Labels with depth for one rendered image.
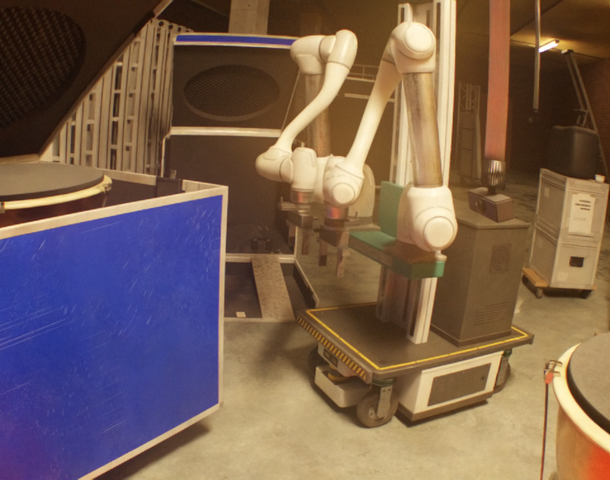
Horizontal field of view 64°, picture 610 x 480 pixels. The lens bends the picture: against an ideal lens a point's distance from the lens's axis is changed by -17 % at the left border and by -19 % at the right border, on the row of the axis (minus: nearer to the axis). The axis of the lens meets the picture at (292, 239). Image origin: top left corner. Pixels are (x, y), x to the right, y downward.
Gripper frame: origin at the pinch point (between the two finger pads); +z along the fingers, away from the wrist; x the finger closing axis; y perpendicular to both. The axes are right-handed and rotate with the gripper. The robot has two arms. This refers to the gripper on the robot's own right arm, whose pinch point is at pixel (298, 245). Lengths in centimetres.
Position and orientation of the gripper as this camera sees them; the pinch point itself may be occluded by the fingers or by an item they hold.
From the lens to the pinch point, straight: 230.6
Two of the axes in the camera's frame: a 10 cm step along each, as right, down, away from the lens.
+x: -4.0, -2.4, 8.9
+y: 9.2, -0.3, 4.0
